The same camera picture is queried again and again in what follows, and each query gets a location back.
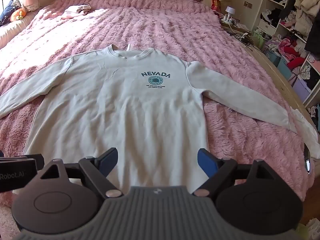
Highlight green bag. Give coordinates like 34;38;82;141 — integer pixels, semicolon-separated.
252;30;267;49

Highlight pile of pink red clothes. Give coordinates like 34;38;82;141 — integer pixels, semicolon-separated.
270;36;308;71

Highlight white printed sweatshirt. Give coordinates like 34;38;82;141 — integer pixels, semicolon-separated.
0;44;298;195

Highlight beige window seat cushion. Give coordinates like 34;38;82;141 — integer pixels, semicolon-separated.
0;10;38;48

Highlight orange plush toy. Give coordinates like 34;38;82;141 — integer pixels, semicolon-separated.
10;7;27;22

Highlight white cloth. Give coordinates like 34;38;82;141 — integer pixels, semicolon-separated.
290;106;320;155

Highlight dark blue floral pillow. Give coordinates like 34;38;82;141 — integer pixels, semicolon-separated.
0;0;17;25

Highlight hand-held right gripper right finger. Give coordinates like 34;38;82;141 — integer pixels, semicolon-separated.
193;148;277;197

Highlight white power strip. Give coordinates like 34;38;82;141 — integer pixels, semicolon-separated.
221;16;237;26

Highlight purple storage box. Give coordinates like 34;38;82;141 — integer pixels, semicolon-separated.
292;79;313;102

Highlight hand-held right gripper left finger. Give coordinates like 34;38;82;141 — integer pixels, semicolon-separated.
38;148;123;197

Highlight tangle of black cables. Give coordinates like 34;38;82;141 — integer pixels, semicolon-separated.
232;27;253;46

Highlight light blue storage box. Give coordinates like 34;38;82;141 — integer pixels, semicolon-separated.
276;59;293;80
264;48;282;67

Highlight pink fluffy blanket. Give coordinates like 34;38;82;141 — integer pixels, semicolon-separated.
0;0;313;208

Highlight white shelving unit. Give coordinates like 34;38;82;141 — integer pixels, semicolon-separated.
257;0;320;108

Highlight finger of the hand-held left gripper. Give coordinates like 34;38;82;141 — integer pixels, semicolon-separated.
26;154;44;175

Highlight folded pink white clothes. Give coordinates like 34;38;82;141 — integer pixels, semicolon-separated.
61;3;92;19

